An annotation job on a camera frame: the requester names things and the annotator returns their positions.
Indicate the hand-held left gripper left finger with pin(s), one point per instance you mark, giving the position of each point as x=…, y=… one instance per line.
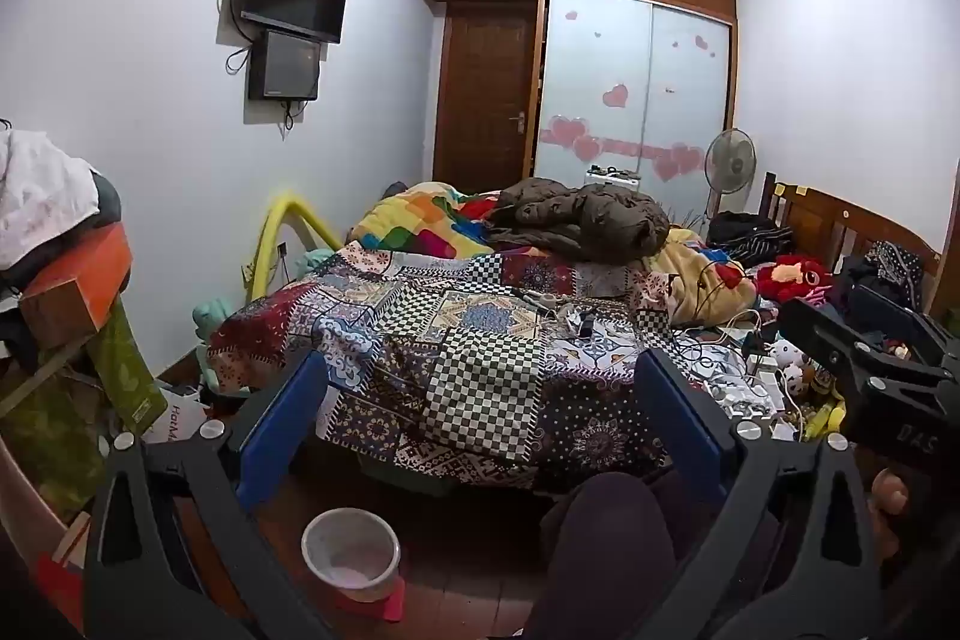
x=289, y=415

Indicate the patchwork printed bedspread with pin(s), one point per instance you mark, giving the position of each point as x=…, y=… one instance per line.
x=480, y=362

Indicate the green patterned bag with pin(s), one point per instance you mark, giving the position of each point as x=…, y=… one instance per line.
x=127, y=366

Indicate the white plastic basin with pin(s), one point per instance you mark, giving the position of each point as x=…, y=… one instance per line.
x=351, y=546

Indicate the white standing fan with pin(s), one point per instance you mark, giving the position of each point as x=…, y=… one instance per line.
x=729, y=164

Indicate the beige blanket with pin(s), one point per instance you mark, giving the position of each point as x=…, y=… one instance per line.
x=694, y=276

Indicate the colourful block-pattern blanket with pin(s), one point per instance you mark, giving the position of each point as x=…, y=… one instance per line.
x=416, y=220

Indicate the white power strip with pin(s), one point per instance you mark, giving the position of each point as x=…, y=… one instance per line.
x=750, y=396

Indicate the white plastic bag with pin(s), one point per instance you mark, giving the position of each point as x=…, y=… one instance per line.
x=176, y=419

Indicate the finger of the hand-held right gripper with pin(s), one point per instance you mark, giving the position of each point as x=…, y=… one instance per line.
x=900, y=314
x=814, y=336

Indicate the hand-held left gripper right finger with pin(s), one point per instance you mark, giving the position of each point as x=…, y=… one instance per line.
x=679, y=415

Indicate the wooden bed headboard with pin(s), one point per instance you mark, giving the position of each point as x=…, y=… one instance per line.
x=840, y=224

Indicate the orange cardboard box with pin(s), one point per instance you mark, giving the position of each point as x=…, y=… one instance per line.
x=79, y=284

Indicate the small black wall monitor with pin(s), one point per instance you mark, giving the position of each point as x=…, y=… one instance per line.
x=285, y=66

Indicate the brown puffer jacket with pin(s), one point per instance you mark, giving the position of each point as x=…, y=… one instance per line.
x=589, y=212

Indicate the white cloth bundle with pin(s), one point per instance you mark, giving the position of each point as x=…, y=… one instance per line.
x=41, y=197

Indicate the person's right hand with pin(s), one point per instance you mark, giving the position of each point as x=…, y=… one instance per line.
x=889, y=497

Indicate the red plastic stool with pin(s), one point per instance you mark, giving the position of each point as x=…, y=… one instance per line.
x=382, y=602

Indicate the teal plush toy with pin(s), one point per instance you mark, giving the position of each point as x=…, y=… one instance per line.
x=206, y=329

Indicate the red plush toy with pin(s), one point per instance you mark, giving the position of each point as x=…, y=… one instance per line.
x=791, y=276

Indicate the person's dark trouser leg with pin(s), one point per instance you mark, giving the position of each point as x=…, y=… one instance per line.
x=607, y=557

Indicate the black striped clothing pile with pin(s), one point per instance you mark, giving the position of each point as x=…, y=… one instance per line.
x=746, y=235

